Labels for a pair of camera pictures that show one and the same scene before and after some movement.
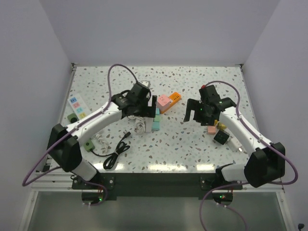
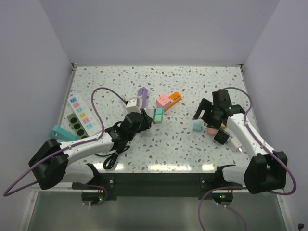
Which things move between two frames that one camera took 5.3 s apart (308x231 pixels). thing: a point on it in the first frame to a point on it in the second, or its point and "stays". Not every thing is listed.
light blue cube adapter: (155, 126) to (197, 127)
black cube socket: (222, 136) stays
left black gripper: (148, 111) to (147, 121)
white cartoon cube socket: (235, 144) stays
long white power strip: (78, 106) stays
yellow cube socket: (219, 125) stays
